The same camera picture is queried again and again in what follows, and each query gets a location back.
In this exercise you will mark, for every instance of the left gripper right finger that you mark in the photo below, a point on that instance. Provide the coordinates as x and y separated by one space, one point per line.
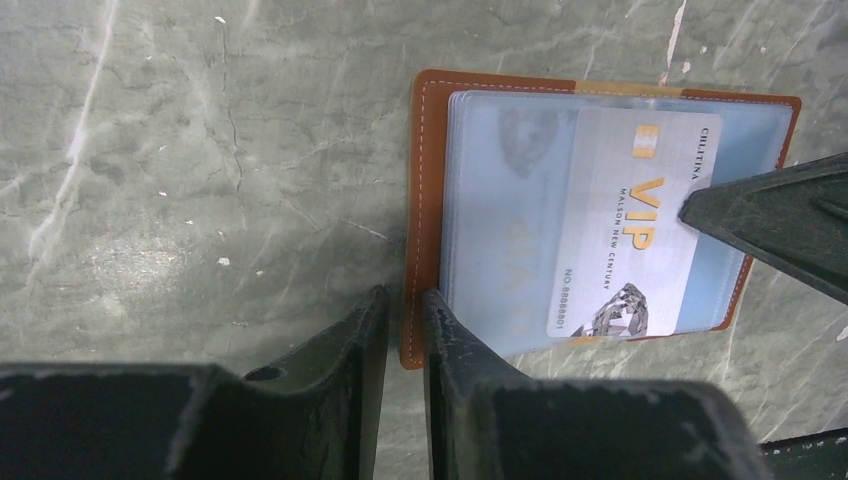
488 420

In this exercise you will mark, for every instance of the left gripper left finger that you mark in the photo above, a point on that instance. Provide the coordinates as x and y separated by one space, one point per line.
310 414

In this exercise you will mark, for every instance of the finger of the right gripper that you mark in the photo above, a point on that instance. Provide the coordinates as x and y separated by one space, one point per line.
793 219

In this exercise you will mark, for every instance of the brown leather card holder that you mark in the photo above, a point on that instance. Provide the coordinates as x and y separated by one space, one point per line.
430 91

